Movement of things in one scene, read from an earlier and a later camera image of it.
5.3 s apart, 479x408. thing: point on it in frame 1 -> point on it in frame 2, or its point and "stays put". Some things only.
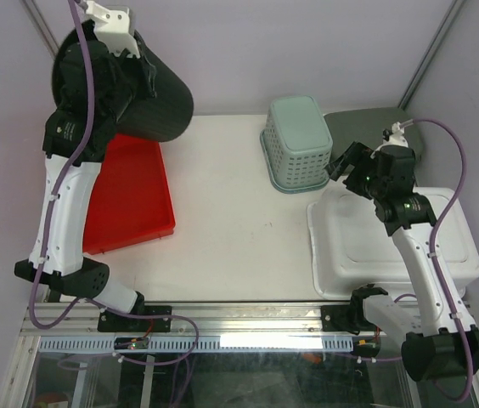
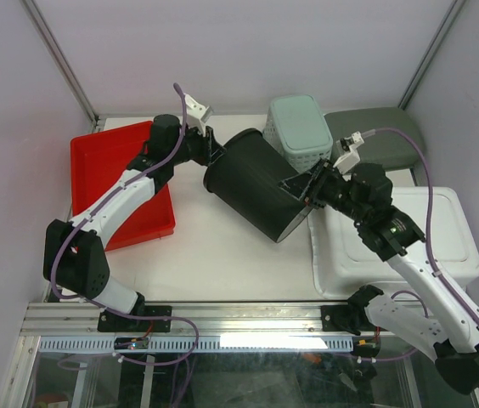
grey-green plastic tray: [366, 127] stays put
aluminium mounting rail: [82, 319] stays put
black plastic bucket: [146, 98] -> [246, 178]
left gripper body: [135, 78] -> [194, 145]
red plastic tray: [130, 201] stays put
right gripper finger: [352, 155] -> [301, 186]
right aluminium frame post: [433, 48] stays put
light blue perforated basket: [296, 145] stays put
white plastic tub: [350, 248] stays put
